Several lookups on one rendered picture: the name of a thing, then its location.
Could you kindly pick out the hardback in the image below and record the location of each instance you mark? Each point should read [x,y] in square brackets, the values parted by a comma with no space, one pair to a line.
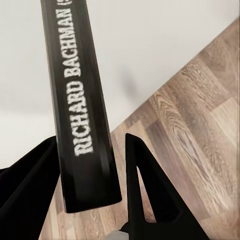
[88,171]

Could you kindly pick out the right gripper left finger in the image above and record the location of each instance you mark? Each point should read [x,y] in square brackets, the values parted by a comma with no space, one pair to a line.
[26,191]

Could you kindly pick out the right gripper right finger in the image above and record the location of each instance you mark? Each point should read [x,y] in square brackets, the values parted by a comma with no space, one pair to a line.
[174,219]

